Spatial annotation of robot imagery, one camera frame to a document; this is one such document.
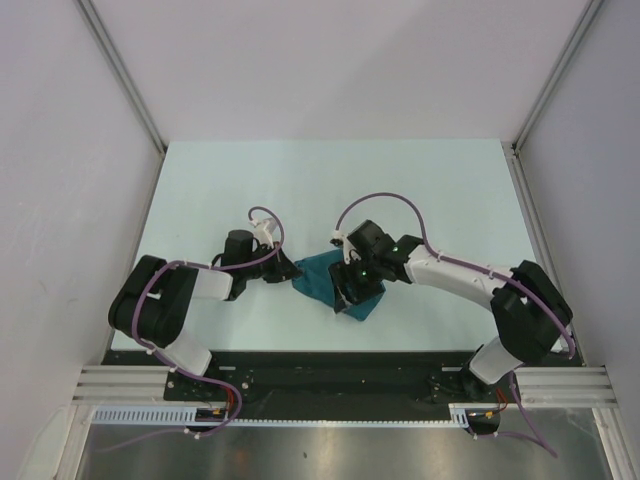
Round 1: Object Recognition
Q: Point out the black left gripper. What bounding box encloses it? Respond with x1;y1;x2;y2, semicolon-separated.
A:
241;241;301;283

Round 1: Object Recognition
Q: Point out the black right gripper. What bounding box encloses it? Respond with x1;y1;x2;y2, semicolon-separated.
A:
328;255;384;314

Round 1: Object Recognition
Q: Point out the teal cloth napkin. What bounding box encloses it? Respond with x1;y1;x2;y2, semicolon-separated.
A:
292;249;386;322

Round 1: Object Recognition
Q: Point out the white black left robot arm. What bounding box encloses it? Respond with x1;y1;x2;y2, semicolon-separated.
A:
108;230;301;400

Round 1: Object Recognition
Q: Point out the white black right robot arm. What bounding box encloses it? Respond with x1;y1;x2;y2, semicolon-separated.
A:
328;220;573;401

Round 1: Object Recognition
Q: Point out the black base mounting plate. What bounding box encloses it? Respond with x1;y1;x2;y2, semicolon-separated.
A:
101;349;586;407

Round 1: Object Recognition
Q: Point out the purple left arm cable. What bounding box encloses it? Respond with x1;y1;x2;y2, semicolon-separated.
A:
94;205;286;453

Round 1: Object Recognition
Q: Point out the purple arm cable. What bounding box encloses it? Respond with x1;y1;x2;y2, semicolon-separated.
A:
94;205;286;453
331;191;576;458

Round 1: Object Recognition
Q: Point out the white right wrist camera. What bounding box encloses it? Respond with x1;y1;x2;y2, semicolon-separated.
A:
330;230;360;265

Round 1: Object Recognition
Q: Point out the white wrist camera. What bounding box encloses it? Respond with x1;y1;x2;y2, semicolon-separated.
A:
249;217;278;248
330;230;360;265

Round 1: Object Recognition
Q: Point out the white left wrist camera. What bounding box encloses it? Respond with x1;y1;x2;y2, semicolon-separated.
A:
249;217;278;248

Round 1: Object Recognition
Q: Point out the white slotted cable duct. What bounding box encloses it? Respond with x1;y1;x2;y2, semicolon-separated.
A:
92;403;471;427

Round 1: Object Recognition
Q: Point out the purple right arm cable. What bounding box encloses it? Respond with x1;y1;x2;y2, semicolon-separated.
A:
331;191;576;458

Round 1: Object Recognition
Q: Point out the aluminium frame rail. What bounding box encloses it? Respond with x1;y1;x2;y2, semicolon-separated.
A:
502;142;639;479

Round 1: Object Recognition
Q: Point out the left aluminium corner post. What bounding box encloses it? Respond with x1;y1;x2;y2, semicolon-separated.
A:
73;0;168;159

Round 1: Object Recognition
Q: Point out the aluminium corner post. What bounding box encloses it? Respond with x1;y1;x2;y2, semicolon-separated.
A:
73;0;168;159
510;0;606;154

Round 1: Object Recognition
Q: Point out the right aluminium corner post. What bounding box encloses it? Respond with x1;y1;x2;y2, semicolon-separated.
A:
510;0;606;154

